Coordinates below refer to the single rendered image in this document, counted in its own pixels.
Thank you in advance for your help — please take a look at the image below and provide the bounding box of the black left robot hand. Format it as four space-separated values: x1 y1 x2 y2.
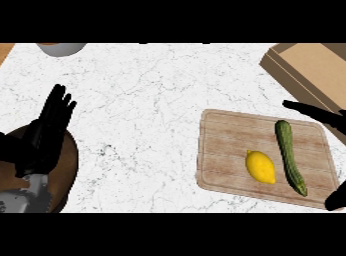
0 83 79 179

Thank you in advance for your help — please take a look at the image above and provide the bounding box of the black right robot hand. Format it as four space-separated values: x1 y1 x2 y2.
281 99 346 212

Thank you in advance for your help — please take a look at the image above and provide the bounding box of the open cardboard box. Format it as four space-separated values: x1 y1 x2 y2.
259 43 346 156

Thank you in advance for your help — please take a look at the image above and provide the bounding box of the yellow lemon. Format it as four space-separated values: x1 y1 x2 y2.
244 149 278 185

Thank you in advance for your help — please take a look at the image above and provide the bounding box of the pale wooden cutting board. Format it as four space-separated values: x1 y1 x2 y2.
196 108 342 211

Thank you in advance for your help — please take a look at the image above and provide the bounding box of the dark brown round wooden plate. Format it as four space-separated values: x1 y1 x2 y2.
0 124 81 214

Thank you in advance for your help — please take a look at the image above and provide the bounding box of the green cucumber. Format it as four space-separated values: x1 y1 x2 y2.
274 119 311 198

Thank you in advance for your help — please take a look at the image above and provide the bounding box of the grey white bowl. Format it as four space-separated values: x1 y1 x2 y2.
36 43 89 58

